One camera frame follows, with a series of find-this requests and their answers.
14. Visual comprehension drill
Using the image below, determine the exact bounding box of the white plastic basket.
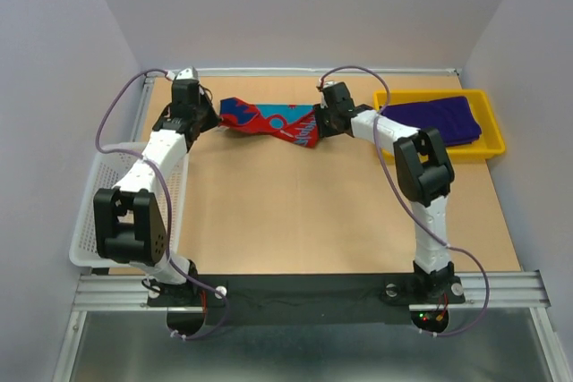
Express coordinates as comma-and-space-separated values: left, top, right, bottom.
69, 152, 189, 268

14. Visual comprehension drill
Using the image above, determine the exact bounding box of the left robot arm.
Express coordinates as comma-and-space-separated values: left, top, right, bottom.
93, 70, 226, 305

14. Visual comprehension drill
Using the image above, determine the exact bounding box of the aluminium back rail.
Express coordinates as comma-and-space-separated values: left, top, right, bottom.
143, 67, 462, 79

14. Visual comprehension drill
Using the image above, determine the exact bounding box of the red blue patterned towel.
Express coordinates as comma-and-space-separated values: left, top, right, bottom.
219, 98, 320, 148

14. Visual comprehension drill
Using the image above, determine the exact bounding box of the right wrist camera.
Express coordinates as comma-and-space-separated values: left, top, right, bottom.
316, 79, 337, 92

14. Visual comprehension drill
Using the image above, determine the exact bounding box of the aluminium rail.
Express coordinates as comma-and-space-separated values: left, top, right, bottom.
143, 67, 462, 79
72, 272, 551, 311

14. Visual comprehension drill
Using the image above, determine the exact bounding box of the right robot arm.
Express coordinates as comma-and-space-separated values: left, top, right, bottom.
313, 81, 455, 303

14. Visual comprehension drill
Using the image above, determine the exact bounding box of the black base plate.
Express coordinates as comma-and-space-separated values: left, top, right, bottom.
142, 273, 466, 333

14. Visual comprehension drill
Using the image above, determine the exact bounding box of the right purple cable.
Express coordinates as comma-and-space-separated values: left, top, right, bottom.
315, 64, 491, 338

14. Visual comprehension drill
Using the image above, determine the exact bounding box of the yellow plastic tray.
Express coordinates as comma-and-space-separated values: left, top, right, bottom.
389, 89, 506, 162

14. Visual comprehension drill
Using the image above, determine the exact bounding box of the aluminium front rail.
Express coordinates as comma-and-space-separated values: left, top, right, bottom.
72, 272, 551, 311

